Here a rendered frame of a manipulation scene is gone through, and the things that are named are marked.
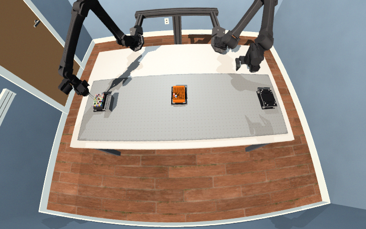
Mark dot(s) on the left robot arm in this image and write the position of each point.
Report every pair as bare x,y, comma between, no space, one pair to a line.
264,40

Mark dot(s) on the orange tube rack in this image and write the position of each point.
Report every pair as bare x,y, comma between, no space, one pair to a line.
179,91

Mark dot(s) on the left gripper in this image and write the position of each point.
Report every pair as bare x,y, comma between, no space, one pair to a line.
237,61

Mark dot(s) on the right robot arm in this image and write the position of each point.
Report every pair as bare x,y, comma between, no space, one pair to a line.
79,11

